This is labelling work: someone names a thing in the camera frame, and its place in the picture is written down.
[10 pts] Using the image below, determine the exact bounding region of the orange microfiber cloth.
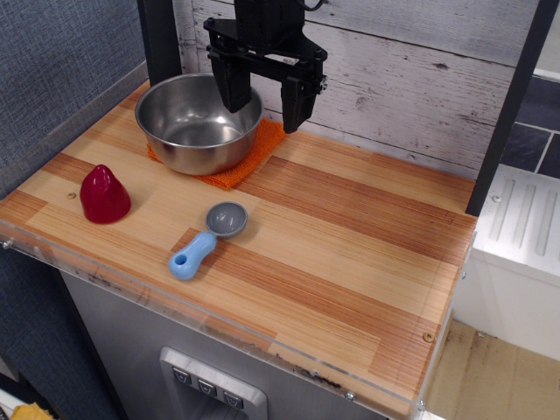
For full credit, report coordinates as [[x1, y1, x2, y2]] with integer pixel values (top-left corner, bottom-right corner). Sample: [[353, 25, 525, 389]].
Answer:
[[144, 116, 285, 190]]

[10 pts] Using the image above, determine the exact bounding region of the white plastic box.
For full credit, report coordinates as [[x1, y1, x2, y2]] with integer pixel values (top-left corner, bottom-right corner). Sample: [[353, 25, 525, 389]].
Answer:
[[452, 165, 559, 359]]

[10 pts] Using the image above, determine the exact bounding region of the red toy strawberry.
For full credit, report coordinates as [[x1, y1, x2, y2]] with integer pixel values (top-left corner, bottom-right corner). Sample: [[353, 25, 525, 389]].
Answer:
[[80, 164, 131, 224]]

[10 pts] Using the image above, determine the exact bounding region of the black frame post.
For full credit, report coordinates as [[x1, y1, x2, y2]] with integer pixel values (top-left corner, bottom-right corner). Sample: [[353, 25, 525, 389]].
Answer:
[[465, 0, 559, 216], [136, 0, 182, 86]]

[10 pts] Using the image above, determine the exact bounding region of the yellow object bottom left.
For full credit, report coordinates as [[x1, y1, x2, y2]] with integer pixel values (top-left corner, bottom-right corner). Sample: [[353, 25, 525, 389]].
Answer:
[[10, 403, 54, 420]]

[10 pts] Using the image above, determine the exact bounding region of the blue grey measuring scoop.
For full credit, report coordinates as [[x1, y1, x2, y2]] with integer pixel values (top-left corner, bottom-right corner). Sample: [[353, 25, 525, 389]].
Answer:
[[168, 201, 249, 281]]

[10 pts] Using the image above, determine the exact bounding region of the silver toy fridge cabinet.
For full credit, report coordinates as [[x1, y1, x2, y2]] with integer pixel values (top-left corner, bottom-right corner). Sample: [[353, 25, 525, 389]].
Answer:
[[62, 274, 379, 419]]

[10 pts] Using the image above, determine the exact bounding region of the ice dispenser button panel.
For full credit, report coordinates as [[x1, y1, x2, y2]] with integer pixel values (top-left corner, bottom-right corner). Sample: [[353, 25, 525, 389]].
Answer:
[[159, 346, 269, 419]]

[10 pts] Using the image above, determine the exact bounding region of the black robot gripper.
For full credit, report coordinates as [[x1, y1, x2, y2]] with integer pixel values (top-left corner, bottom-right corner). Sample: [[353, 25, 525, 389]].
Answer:
[[203, 1, 327, 134]]

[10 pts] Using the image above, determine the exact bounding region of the black right frame post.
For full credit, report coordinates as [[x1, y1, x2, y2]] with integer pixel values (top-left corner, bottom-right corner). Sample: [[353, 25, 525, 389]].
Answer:
[[465, 0, 559, 216]]

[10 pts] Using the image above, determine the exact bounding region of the stainless steel bowl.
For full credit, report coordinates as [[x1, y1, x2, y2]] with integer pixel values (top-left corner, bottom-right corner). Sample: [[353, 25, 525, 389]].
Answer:
[[135, 73, 263, 176]]

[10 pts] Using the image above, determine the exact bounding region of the black left frame post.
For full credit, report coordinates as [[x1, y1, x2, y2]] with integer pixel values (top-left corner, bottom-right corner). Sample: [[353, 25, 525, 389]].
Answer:
[[136, 0, 182, 86]]

